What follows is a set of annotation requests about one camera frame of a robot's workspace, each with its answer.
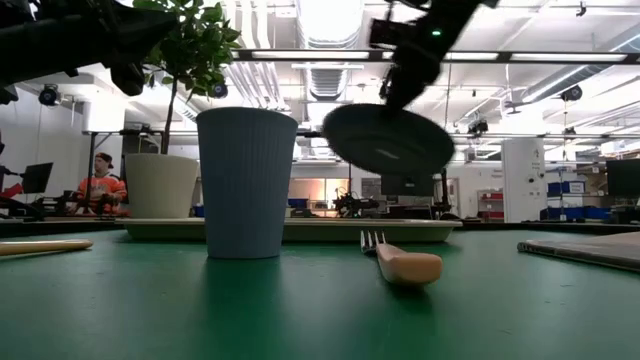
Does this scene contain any beige tray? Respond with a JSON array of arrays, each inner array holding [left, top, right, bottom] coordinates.
[[117, 217, 464, 245]]

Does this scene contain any grey ribbed cup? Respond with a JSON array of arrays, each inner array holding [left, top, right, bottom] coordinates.
[[196, 106, 300, 260]]

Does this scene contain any white plant pot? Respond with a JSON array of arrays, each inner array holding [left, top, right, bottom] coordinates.
[[124, 153, 201, 220]]

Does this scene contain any blue storage bin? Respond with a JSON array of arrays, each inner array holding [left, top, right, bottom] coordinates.
[[539, 205, 612, 222]]

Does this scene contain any black overhead frame bar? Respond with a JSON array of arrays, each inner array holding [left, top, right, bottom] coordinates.
[[232, 48, 640, 66]]

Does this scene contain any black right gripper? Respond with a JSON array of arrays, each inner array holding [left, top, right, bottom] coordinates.
[[368, 17, 449, 112]]

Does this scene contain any black computer monitor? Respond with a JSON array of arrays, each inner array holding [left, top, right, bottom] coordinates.
[[380, 173, 436, 198], [20, 161, 55, 196], [605, 158, 640, 198]]

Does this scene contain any white pillar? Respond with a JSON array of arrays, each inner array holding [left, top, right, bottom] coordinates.
[[501, 137, 548, 224]]

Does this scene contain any cream-handled fork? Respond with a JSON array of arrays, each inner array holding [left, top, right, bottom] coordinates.
[[359, 229, 444, 287]]

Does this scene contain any dark round plate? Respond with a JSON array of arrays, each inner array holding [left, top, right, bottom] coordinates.
[[322, 103, 456, 176]]

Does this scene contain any person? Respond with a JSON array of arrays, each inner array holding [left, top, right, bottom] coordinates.
[[73, 152, 129, 217]]

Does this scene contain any green leafy tree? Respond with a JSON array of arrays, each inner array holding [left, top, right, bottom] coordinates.
[[130, 0, 242, 156]]

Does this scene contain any red shelf rack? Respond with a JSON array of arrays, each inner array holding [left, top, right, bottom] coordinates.
[[476, 189, 505, 222]]

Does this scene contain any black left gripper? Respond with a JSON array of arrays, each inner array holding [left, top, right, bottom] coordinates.
[[99, 0, 180, 97]]

